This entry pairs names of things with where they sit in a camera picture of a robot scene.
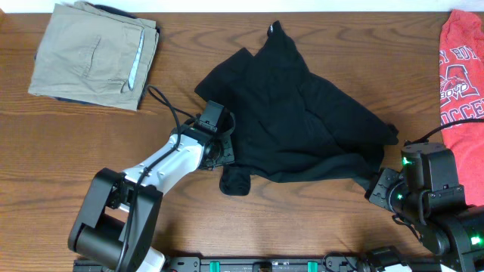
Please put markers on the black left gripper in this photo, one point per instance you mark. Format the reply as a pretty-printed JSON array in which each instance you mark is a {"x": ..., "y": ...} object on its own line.
[{"x": 230, "y": 156}]

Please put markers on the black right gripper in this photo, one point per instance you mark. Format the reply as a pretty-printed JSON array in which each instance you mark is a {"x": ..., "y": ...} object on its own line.
[{"x": 376, "y": 193}]

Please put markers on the black polo shirt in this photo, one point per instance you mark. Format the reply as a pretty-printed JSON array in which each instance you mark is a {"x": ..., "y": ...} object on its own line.
[{"x": 290, "y": 124}]

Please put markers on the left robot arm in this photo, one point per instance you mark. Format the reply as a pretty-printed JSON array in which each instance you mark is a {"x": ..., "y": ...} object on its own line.
[{"x": 116, "y": 222}]

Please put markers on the red printed t-shirt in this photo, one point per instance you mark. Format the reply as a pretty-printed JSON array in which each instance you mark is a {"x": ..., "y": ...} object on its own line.
[{"x": 461, "y": 97}]

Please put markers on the folded khaki pants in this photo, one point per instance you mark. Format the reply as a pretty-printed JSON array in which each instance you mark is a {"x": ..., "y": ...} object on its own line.
[{"x": 87, "y": 56}]

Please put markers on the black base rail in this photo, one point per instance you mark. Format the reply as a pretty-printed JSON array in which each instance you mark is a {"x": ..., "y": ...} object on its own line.
[{"x": 328, "y": 263}]

